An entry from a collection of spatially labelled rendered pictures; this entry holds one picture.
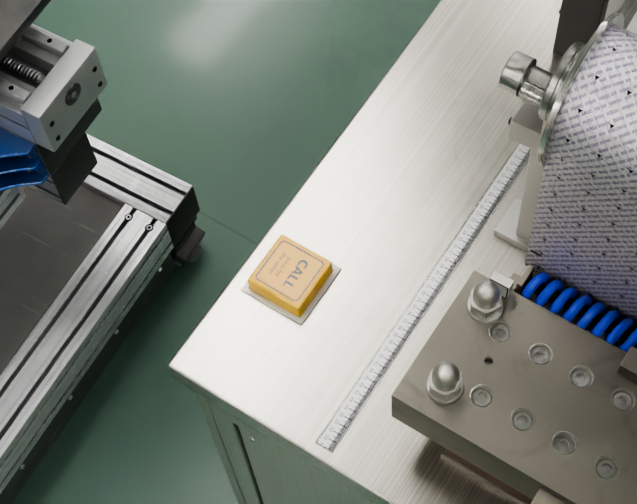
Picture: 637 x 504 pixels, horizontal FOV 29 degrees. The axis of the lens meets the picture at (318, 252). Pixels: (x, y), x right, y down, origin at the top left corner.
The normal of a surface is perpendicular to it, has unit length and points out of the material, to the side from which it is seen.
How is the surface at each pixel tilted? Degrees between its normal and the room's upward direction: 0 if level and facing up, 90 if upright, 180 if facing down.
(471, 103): 0
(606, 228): 90
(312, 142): 0
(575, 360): 0
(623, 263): 90
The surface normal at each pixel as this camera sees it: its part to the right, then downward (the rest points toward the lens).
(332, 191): -0.05, -0.46
